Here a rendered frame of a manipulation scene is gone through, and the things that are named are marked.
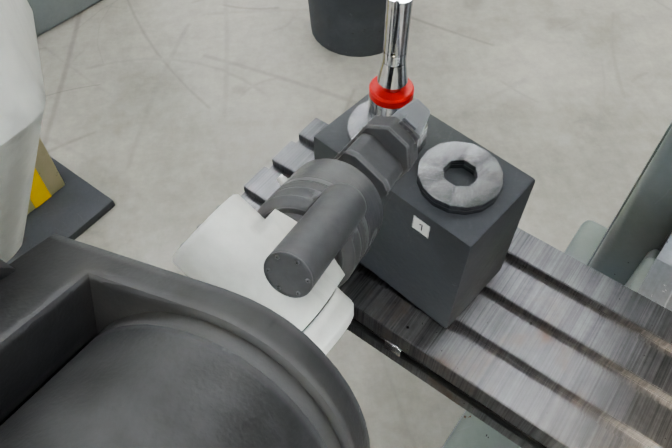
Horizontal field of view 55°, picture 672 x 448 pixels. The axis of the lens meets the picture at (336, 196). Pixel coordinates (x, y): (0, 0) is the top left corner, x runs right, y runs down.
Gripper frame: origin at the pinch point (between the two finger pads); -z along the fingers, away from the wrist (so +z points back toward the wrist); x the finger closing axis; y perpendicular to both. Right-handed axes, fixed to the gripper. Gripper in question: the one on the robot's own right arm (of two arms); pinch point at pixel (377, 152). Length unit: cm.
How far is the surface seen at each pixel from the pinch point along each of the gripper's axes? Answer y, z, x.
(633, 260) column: -49, -53, -12
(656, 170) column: -35, -46, 4
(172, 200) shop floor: 30, -93, -125
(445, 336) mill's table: -22.0, -5.1, -15.4
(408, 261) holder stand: -11.8, -4.8, -10.8
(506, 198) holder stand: -13.3, -6.1, 3.0
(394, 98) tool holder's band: 2.4, -5.1, 2.9
